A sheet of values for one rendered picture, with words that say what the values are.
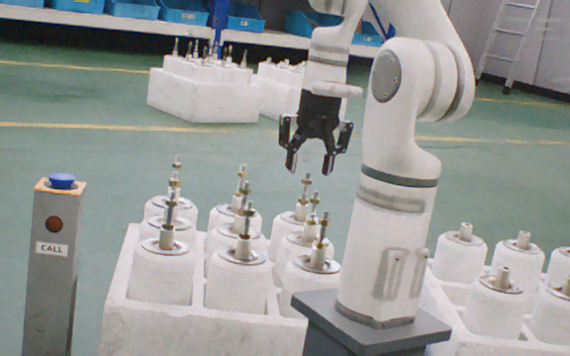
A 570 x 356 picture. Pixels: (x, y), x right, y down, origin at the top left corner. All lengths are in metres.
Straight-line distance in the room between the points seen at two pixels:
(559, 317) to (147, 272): 0.66
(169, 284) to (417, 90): 0.52
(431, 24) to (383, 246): 0.27
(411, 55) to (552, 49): 7.78
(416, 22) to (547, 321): 0.60
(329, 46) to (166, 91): 2.42
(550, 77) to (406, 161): 7.75
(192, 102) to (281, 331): 2.46
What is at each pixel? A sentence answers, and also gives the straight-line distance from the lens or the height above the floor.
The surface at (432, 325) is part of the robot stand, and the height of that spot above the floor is 0.30.
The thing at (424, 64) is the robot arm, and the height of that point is 0.61.
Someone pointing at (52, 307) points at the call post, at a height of 0.13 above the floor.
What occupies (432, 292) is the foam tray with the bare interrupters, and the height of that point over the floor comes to 0.18.
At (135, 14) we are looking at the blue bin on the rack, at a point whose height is 0.29.
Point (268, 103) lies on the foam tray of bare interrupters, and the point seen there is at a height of 0.07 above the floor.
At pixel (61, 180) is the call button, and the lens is 1.23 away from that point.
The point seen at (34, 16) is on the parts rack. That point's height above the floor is 0.20.
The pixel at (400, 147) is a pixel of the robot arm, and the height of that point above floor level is 0.51.
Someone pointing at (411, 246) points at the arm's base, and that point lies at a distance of 0.91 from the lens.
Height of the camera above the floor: 0.66
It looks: 14 degrees down
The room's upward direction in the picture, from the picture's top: 10 degrees clockwise
